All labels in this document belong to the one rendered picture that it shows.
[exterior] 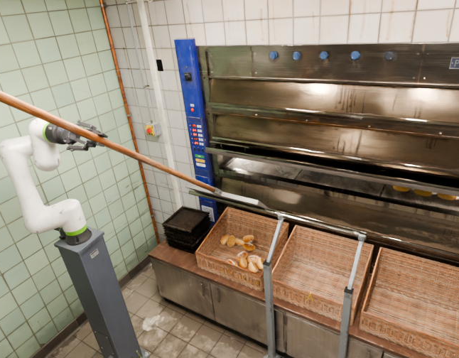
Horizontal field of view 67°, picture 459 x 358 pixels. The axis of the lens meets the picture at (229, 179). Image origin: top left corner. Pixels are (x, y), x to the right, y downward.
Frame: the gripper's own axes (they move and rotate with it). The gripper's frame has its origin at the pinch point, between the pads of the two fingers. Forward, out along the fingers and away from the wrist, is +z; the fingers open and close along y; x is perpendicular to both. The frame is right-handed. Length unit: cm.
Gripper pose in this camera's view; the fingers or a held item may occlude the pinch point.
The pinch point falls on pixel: (97, 138)
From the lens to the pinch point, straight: 143.6
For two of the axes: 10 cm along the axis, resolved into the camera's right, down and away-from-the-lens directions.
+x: -4.2, -2.8, -8.6
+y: -2.7, 9.5, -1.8
